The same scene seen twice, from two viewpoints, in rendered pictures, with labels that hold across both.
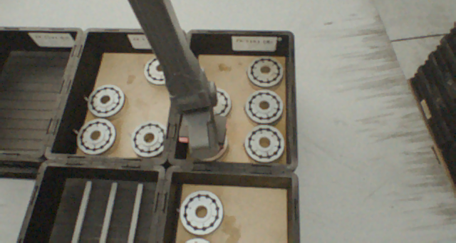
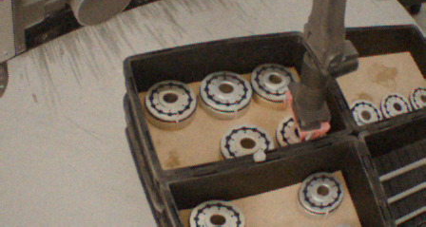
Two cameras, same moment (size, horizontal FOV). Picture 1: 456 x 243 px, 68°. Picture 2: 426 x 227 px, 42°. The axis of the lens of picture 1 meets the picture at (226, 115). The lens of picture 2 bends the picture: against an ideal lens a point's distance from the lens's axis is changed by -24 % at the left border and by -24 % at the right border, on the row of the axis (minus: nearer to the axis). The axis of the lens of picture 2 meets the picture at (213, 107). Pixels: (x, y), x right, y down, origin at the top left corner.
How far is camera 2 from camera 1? 121 cm
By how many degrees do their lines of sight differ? 59
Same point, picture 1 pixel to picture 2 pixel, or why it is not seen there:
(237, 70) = (171, 142)
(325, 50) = (72, 94)
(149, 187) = not seen: hidden behind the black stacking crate
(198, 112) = not seen: hidden behind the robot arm
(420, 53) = not seen: outside the picture
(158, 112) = (278, 212)
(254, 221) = (346, 85)
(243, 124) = (253, 117)
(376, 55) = (71, 47)
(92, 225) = (409, 207)
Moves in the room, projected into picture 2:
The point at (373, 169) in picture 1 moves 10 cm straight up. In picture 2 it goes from (222, 32) to (224, 5)
